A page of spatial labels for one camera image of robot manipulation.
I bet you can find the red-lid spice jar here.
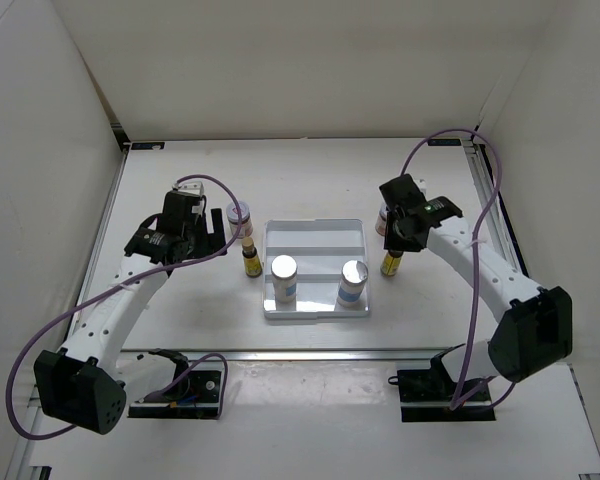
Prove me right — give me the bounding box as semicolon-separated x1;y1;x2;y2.
226;201;253;239
375;207;387;237

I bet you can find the small yellow-label bottle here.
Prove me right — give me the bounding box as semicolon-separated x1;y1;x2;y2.
380;250;403;277
241;236;262;278

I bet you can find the white silver-cap bottle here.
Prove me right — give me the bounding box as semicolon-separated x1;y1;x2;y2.
337;260;369;306
271;255;297;303

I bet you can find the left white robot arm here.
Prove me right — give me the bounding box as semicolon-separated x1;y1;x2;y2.
34;181;225;435

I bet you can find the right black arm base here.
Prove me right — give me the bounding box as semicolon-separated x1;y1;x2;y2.
387;345;496;423

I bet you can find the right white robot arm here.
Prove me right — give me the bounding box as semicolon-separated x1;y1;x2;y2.
379;174;573;400

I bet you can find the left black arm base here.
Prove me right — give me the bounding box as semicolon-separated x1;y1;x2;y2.
127;349;229;420

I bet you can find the white three-compartment tray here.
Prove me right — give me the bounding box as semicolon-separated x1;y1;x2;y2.
261;219;371;322

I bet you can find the right blue corner label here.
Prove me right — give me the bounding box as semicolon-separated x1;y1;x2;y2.
427;138;462;147

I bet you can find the blue corner label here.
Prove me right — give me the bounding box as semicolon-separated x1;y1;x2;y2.
427;138;462;147
130;142;165;151

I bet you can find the left blue corner label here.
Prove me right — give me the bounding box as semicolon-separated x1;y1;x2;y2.
130;142;165;151

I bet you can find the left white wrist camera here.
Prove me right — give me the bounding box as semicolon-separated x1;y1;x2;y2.
172;179;205;198

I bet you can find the aluminium front rail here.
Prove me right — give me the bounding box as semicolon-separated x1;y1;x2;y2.
54;348;521;364

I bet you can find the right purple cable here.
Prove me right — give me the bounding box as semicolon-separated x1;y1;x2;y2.
399;128;511;412

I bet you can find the purple cable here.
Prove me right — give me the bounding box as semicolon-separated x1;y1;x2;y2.
399;128;511;412
5;174;242;441

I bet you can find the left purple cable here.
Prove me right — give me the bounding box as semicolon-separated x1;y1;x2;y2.
5;174;242;441

